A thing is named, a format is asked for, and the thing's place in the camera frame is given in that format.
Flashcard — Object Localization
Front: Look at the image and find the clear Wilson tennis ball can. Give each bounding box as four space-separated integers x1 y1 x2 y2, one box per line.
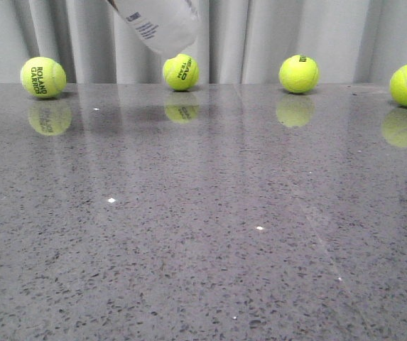
109 0 199 58

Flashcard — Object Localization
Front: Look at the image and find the Head Team yellow tennis ball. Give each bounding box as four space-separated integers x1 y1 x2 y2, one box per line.
163 53 200 91

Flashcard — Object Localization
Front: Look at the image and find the Wilson yellow tennis ball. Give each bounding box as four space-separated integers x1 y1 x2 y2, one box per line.
278 55 320 94

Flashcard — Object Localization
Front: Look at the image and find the Roland Garros yellow tennis ball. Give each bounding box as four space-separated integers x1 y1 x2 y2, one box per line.
20 57 67 98

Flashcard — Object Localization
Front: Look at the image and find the grey pleated curtain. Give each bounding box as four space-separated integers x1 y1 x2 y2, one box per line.
0 1 407 84

